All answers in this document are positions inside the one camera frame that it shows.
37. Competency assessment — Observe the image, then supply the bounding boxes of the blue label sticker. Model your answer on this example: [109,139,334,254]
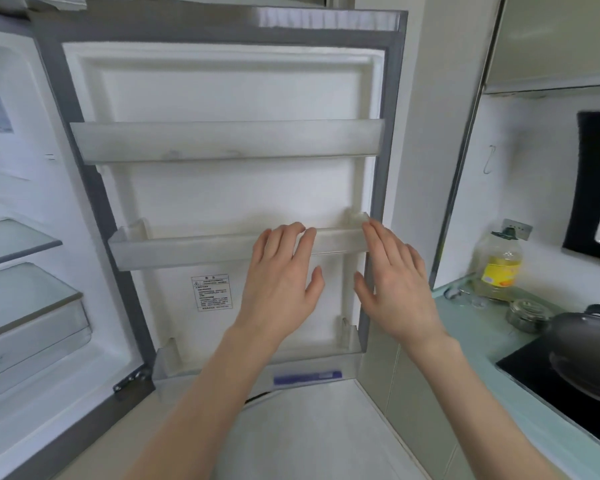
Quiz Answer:
[273,371,342,387]

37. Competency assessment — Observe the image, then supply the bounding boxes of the dark grey wok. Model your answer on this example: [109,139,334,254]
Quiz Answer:
[547,304,600,408]

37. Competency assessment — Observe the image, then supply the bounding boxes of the white printed door label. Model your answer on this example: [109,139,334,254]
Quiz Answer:
[191,275,231,311]

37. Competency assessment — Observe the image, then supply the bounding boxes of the clear crisper drawer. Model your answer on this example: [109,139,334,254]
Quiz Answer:
[0,299,92,408]

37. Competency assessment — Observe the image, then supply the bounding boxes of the black range hood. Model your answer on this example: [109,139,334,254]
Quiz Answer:
[562,111,600,268]

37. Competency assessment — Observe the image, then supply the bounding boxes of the white refrigerator body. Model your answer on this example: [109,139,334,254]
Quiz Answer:
[0,10,156,480]

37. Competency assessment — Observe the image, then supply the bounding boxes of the metal door hinge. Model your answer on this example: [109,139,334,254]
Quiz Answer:
[112,367,149,394]

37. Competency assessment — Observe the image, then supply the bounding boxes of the person's left hand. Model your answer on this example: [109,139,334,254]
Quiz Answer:
[232,222,326,346]

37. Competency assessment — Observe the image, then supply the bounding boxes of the narrow translucent door shelf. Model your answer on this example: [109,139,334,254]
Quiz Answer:
[108,211,372,272]

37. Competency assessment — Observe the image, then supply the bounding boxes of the deep translucent door shelf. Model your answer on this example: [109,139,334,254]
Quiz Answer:
[152,317,366,383]

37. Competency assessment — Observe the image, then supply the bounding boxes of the grey refrigerator door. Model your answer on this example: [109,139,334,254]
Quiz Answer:
[27,5,409,391]

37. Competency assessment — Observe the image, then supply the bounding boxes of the grey wall socket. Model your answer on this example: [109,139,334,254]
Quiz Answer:
[501,219,533,241]

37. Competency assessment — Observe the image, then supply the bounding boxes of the black induction cooktop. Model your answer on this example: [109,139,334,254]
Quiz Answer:
[495,335,600,456]

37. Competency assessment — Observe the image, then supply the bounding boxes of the small steel lidded pot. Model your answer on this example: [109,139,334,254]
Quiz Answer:
[506,298,554,335]

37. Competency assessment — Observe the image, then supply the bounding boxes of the person's left forearm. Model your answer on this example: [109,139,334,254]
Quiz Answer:
[122,327,283,480]

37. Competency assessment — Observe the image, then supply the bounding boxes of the person's right forearm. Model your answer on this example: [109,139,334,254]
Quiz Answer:
[405,334,572,480]

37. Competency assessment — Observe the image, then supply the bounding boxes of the pale green base cabinet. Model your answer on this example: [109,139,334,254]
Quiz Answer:
[359,322,477,480]

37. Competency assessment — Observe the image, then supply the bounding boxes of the person's right hand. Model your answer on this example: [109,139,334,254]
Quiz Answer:
[353,219,451,353]

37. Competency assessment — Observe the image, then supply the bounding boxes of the pale wall cabinet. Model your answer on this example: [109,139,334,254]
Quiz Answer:
[482,0,600,96]

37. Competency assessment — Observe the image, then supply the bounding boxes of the small glass fridge shelf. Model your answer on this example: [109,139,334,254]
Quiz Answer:
[0,218,63,270]

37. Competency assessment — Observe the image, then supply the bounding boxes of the large glass fridge shelf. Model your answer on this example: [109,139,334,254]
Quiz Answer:
[0,262,84,345]

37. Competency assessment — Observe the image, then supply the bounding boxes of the yellow cooking oil bottle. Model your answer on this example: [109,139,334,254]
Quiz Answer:
[472,226,524,301]

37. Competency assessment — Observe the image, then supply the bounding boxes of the wide translucent door shelf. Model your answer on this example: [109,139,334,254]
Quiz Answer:
[70,119,386,164]

